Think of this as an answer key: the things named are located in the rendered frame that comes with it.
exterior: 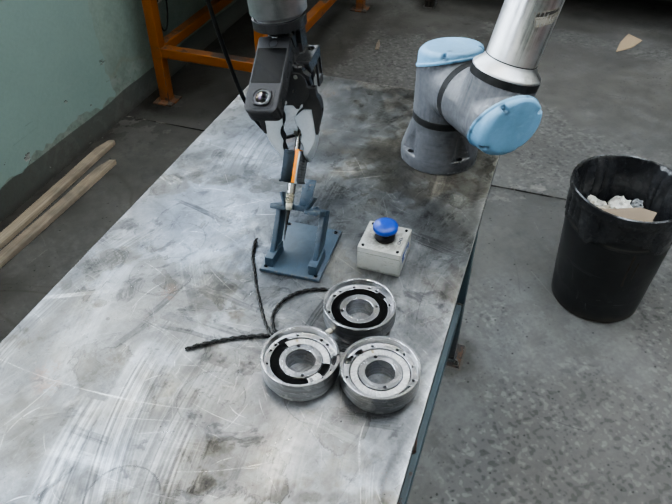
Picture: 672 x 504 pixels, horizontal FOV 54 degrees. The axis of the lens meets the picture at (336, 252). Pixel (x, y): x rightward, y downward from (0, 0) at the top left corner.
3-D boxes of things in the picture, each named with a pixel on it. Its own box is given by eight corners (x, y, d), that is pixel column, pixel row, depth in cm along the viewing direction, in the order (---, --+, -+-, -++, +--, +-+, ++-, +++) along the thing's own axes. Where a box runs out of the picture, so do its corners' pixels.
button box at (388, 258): (399, 277, 104) (401, 254, 101) (356, 267, 106) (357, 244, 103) (411, 246, 110) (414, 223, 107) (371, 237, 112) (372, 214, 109)
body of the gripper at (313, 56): (326, 83, 96) (316, -1, 88) (312, 112, 89) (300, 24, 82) (275, 83, 97) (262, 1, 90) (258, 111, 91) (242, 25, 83)
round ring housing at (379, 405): (434, 388, 88) (437, 369, 85) (378, 433, 83) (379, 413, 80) (380, 343, 94) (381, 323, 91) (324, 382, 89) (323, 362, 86)
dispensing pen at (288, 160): (270, 238, 96) (286, 123, 94) (279, 237, 100) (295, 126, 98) (284, 241, 96) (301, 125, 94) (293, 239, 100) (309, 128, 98)
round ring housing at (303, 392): (355, 379, 89) (355, 360, 87) (291, 419, 84) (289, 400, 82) (310, 333, 96) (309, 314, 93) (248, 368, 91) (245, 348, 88)
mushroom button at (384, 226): (393, 257, 104) (394, 233, 101) (368, 252, 105) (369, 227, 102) (399, 242, 107) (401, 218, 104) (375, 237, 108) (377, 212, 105)
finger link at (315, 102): (329, 129, 93) (315, 71, 88) (327, 134, 92) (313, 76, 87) (298, 132, 95) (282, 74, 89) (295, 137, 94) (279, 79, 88)
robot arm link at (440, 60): (454, 89, 131) (462, 22, 122) (492, 120, 122) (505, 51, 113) (400, 101, 128) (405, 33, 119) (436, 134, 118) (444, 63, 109)
